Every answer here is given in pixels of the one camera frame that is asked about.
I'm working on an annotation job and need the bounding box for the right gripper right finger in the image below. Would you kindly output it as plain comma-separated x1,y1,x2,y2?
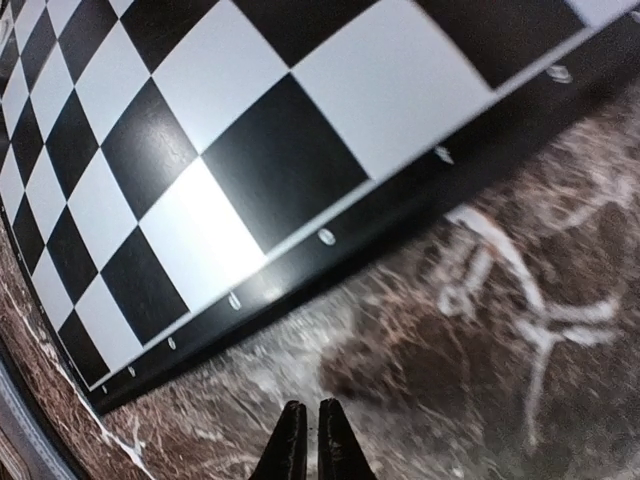
318,398,375,480

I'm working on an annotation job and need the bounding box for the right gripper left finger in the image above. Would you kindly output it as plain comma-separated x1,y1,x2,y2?
255,401,307,480

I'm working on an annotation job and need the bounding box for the black white chess board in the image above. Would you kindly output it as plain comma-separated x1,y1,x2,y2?
1,1,639,414

